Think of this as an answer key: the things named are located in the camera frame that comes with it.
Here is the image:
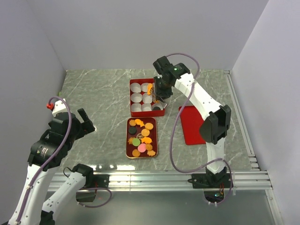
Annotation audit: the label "orange round cookie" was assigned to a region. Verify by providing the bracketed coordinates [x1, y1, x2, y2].
[147, 83, 153, 95]

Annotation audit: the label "silver slotted tongs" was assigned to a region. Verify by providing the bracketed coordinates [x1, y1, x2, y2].
[151, 82, 168, 109]

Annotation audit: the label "black white sandwich cookie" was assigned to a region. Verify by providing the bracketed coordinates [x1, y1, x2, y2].
[152, 106, 161, 111]

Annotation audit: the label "orange fish cookie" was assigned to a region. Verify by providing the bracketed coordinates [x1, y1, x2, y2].
[141, 137, 152, 144]
[135, 119, 145, 127]

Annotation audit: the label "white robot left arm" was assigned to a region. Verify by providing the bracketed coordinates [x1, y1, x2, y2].
[6, 97, 95, 225]

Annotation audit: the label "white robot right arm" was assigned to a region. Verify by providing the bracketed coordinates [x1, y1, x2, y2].
[153, 56, 232, 187]

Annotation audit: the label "white paper cup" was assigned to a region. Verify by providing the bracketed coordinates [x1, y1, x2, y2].
[141, 82, 149, 93]
[152, 103, 164, 111]
[142, 93, 153, 104]
[130, 93, 143, 103]
[141, 103, 152, 112]
[131, 103, 142, 113]
[130, 82, 142, 93]

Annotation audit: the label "red cookie box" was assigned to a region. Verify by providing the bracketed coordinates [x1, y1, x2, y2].
[129, 78, 165, 117]

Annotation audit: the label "orange flower cookie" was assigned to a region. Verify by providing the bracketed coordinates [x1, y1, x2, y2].
[129, 120, 136, 127]

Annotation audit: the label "green macaron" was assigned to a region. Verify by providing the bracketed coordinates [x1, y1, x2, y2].
[132, 138, 141, 147]

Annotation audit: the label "red box lid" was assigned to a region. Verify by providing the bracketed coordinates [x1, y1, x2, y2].
[180, 106, 205, 145]

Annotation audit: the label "dark red gold-rimmed tray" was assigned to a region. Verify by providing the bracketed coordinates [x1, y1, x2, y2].
[126, 117, 158, 159]

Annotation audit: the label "round orange sandwich biscuit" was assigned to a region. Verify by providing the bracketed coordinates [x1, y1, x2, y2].
[145, 123, 154, 130]

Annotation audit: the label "orange chip cookie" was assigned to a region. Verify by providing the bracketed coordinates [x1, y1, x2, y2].
[132, 149, 141, 158]

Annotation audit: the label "large round waffle biscuit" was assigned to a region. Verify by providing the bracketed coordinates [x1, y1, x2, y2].
[141, 128, 150, 137]

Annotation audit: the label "pink macaron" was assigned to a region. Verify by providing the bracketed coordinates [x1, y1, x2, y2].
[137, 143, 146, 153]

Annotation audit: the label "orange cookie tray corner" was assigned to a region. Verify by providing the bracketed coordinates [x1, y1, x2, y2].
[147, 150, 156, 157]

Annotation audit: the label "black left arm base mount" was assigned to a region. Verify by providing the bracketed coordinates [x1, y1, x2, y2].
[76, 174, 110, 203]

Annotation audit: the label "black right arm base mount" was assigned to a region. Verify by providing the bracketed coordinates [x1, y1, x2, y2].
[187, 173, 233, 205]

